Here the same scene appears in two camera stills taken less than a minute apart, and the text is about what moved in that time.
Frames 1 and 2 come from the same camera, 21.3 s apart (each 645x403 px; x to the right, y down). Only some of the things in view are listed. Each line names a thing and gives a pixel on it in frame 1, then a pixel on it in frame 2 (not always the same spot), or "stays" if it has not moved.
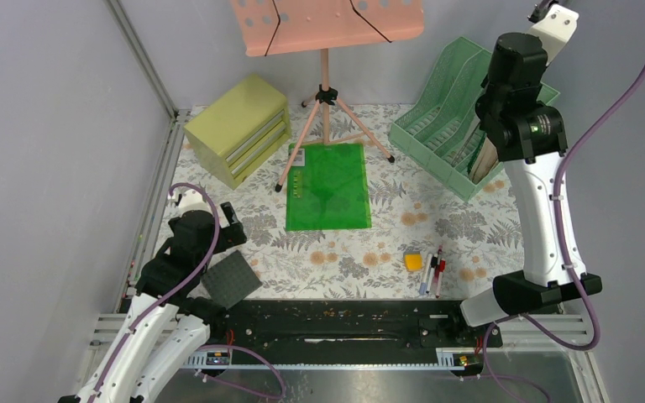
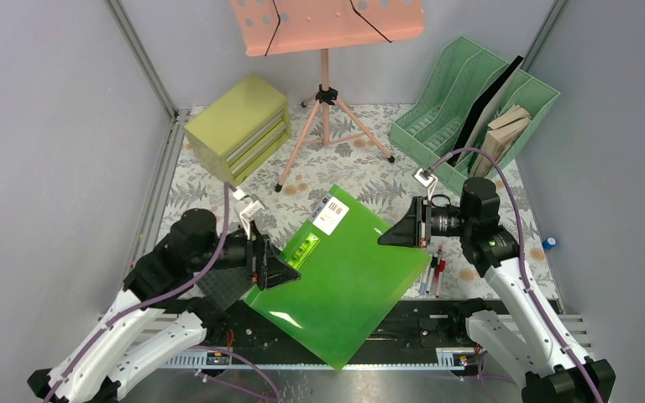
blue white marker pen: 424,281 stays
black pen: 433,266 stays
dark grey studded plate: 229,280 stays
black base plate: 369,326 stays
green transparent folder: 327,187 → 351,287
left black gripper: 230,235 → 264,265
